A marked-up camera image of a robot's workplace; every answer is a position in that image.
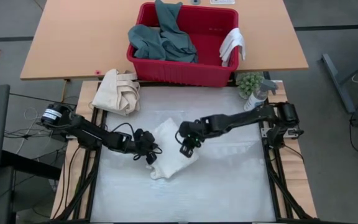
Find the clear spray bottle black trigger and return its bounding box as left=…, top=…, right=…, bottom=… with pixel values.
left=244, top=79, right=278, bottom=112

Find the white lace top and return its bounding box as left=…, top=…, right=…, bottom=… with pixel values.
left=149, top=117, right=200, bottom=180

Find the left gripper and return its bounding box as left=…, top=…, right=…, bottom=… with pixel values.
left=132, top=128, right=163, bottom=166

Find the yellow floor cable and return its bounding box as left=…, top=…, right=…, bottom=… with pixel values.
left=60, top=79, right=70, bottom=105

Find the black side desk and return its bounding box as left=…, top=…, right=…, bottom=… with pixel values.
left=0, top=149, right=62, bottom=182

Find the red plastic laundry bin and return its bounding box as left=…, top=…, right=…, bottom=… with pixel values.
left=126, top=2, right=241, bottom=88

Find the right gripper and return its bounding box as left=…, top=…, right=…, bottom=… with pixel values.
left=175, top=119, right=205, bottom=159

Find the grey metal table leg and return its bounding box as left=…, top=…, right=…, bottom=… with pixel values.
left=321, top=53, right=358, bottom=114

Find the teal grey garment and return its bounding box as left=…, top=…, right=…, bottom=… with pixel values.
left=127, top=0, right=199, bottom=65

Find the small white cloth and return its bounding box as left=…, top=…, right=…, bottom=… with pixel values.
left=218, top=27, right=247, bottom=68

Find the tan wooden desk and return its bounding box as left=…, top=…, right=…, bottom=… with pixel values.
left=19, top=0, right=310, bottom=80

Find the black aluminium frame rail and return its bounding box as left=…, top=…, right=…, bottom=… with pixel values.
left=255, top=96, right=318, bottom=222
left=98, top=80, right=239, bottom=88
left=50, top=105, right=109, bottom=222

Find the beige folded cloth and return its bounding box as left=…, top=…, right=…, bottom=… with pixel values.
left=91, top=68, right=142, bottom=117

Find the green potted plant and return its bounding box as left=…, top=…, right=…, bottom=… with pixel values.
left=236, top=72, right=265, bottom=100

